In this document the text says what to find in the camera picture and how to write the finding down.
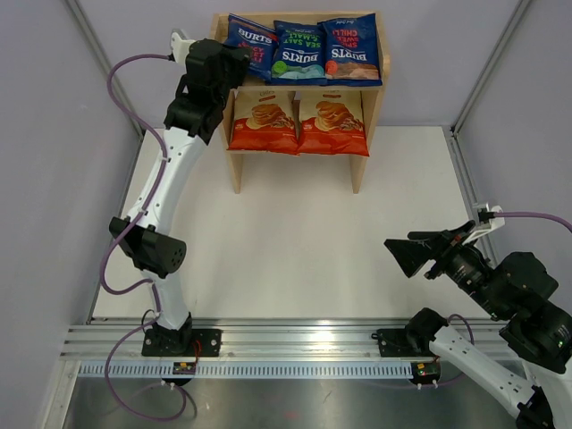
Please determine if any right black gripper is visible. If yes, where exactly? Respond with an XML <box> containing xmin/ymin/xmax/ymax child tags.
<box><xmin>384</xmin><ymin>218</ymin><xmax>509</xmax><ymax>317</ymax></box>

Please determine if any blue Burts bag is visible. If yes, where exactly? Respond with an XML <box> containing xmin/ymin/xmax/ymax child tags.
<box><xmin>318</xmin><ymin>13</ymin><xmax>383</xmax><ymax>87</ymax></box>
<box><xmin>224</xmin><ymin>13</ymin><xmax>278</xmax><ymax>83</ymax></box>

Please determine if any blue bag back side up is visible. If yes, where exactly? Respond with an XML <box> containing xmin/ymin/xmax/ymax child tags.
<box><xmin>271</xmin><ymin>21</ymin><xmax>327</xmax><ymax>86</ymax></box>

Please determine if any cassava chips bag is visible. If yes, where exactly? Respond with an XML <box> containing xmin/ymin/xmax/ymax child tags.
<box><xmin>229</xmin><ymin>90</ymin><xmax>299</xmax><ymax>156</ymax></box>
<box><xmin>298</xmin><ymin>90</ymin><xmax>369</xmax><ymax>157</ymax></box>

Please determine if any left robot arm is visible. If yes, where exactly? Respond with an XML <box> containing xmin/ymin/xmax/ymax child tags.
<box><xmin>109</xmin><ymin>38</ymin><xmax>251</xmax><ymax>356</ymax></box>

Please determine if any wooden two-tier shelf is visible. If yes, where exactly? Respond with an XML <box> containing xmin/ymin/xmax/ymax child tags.
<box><xmin>209</xmin><ymin>10</ymin><xmax>391</xmax><ymax>194</ymax></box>

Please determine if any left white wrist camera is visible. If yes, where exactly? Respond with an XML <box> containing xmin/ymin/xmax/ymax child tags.
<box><xmin>170</xmin><ymin>29</ymin><xmax>196</xmax><ymax>65</ymax></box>

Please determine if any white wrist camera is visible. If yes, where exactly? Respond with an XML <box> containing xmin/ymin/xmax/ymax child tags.
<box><xmin>170</xmin><ymin>29</ymin><xmax>196</xmax><ymax>65</ymax></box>
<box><xmin>465</xmin><ymin>203</ymin><xmax>505</xmax><ymax>243</ymax></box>

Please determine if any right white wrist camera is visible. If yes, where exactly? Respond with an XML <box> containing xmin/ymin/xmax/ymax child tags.
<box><xmin>465</xmin><ymin>203</ymin><xmax>505</xmax><ymax>243</ymax></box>

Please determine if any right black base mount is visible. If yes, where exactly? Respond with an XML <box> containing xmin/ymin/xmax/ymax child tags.
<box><xmin>371</xmin><ymin>307</ymin><xmax>449</xmax><ymax>359</ymax></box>

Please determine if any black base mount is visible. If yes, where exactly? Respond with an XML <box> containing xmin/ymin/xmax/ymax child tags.
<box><xmin>371</xmin><ymin>307</ymin><xmax>449</xmax><ymax>359</ymax></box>
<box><xmin>141</xmin><ymin>314</ymin><xmax>223</xmax><ymax>358</ymax></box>

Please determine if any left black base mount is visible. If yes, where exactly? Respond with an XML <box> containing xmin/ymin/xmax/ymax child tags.
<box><xmin>141</xmin><ymin>314</ymin><xmax>223</xmax><ymax>358</ymax></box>

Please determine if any aluminium mounting rail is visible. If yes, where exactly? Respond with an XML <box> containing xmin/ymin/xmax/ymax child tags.
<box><xmin>60</xmin><ymin>317</ymin><xmax>544</xmax><ymax>370</ymax></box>

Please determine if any white slotted cable duct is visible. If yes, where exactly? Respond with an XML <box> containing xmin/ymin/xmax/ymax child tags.
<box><xmin>79</xmin><ymin>360</ymin><xmax>413</xmax><ymax>380</ymax></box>

